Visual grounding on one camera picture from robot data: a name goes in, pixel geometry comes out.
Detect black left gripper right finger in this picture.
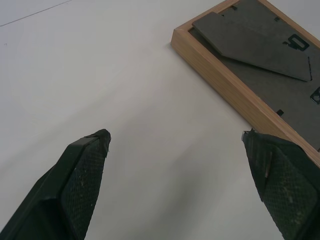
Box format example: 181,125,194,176
241,128,320,240

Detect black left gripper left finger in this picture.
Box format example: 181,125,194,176
0,128,112,240

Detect wooden picture frame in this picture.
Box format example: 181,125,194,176
170,0,320,168

